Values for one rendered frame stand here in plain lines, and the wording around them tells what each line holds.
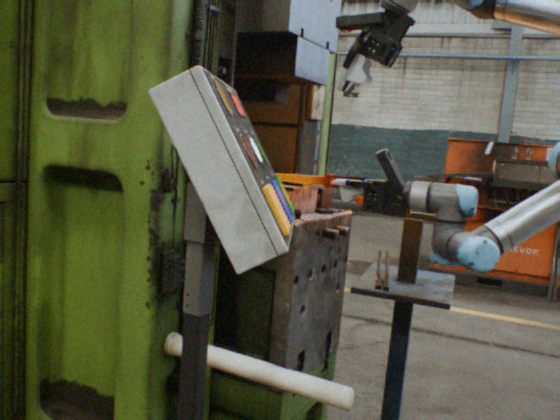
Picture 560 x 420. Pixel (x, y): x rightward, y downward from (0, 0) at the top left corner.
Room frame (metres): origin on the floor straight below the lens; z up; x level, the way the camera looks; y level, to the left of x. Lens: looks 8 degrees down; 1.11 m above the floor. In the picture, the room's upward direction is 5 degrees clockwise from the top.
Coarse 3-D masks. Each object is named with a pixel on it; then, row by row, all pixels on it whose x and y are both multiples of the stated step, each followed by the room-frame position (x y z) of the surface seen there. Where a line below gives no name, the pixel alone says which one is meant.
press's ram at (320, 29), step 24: (240, 0) 1.36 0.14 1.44; (264, 0) 1.33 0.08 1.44; (288, 0) 1.30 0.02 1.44; (312, 0) 1.40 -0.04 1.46; (336, 0) 1.53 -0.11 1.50; (240, 24) 1.36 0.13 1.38; (264, 24) 1.33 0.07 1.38; (288, 24) 1.30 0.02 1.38; (312, 24) 1.41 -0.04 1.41; (336, 48) 1.56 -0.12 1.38
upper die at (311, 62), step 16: (240, 48) 1.42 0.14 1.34; (256, 48) 1.40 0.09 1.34; (272, 48) 1.37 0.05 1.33; (288, 48) 1.35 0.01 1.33; (304, 48) 1.38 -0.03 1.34; (320, 48) 1.46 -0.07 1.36; (240, 64) 1.42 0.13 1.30; (256, 64) 1.39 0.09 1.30; (272, 64) 1.37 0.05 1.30; (288, 64) 1.35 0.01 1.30; (304, 64) 1.38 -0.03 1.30; (320, 64) 1.47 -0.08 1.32; (288, 80) 1.47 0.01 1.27; (304, 80) 1.43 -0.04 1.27; (320, 80) 1.48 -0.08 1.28
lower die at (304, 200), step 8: (288, 184) 1.45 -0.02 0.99; (296, 184) 1.44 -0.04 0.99; (288, 192) 1.36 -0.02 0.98; (296, 192) 1.40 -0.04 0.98; (304, 192) 1.44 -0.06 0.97; (312, 192) 1.49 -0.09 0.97; (296, 200) 1.40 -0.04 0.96; (304, 200) 1.45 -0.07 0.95; (312, 200) 1.49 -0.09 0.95; (296, 208) 1.41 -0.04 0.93; (304, 208) 1.45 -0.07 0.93; (312, 208) 1.50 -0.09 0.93
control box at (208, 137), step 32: (160, 96) 0.73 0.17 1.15; (192, 96) 0.73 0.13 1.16; (192, 128) 0.73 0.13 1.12; (224, 128) 0.72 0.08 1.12; (192, 160) 0.73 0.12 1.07; (224, 160) 0.72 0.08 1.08; (256, 160) 0.85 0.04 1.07; (224, 192) 0.72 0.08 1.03; (256, 192) 0.72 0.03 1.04; (224, 224) 0.72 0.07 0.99; (256, 224) 0.72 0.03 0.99; (256, 256) 0.72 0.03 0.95
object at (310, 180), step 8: (280, 176) 1.47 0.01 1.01; (288, 176) 1.46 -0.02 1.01; (296, 176) 1.45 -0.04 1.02; (304, 176) 1.44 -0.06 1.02; (312, 176) 1.43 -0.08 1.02; (320, 176) 1.43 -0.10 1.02; (328, 176) 1.40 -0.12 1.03; (336, 176) 1.40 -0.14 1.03; (344, 176) 1.40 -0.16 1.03; (312, 184) 1.43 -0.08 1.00; (320, 184) 1.42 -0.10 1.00; (328, 184) 1.40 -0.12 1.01
